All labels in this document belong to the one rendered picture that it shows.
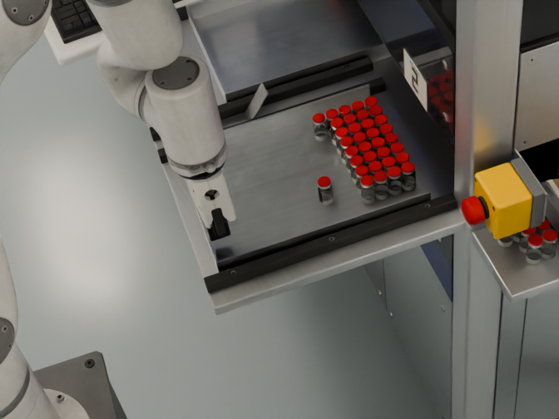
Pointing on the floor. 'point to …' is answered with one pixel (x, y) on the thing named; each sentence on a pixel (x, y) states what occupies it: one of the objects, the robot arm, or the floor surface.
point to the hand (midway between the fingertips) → (217, 226)
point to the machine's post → (465, 259)
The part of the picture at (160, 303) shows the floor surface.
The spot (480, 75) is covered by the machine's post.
